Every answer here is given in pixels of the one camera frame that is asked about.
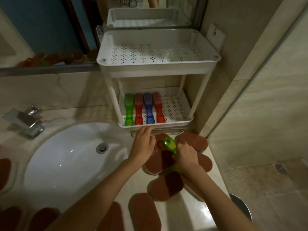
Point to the person's left hand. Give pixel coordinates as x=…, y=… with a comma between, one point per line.
x=140, y=147

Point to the person's right hand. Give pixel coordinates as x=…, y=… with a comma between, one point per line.
x=187, y=159

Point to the person's right fingers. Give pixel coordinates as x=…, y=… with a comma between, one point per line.
x=181, y=149

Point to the person's left fingers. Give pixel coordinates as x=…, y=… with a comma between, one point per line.
x=147, y=132

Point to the brown oval scrub pad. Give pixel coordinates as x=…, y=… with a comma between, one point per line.
x=160, y=143
x=9, y=218
x=4, y=173
x=144, y=212
x=112, y=218
x=43, y=220

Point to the person's right forearm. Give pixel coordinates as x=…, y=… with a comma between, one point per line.
x=216, y=204

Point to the person's left forearm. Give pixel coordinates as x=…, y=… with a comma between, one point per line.
x=96, y=199

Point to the blue scrubber with brush head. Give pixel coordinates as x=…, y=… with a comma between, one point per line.
x=149, y=107

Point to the orange scrubber with brush head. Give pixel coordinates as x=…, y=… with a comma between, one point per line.
x=138, y=108

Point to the red scrubber with brush head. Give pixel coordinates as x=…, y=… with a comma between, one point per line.
x=158, y=105

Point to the green scrubber with brush head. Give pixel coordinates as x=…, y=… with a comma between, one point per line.
x=129, y=105

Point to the pile of brown scrub pads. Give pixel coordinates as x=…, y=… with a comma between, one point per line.
x=166, y=185

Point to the chrome sink drain plug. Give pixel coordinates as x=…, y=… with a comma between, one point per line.
x=102, y=148

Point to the white two-tier plastic rack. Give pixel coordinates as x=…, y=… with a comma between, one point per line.
x=156, y=64

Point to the grey round waste bin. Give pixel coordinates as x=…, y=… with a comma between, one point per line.
x=241, y=206

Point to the white ceramic sink basin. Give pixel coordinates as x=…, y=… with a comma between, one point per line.
x=67, y=161

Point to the metal floor drain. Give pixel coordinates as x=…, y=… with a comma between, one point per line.
x=281, y=168

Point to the chrome sink faucet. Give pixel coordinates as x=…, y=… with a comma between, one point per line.
x=26, y=121

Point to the white wall socket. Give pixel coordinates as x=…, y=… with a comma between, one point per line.
x=215, y=36

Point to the wall mirror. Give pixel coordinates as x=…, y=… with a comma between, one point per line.
x=48, y=26

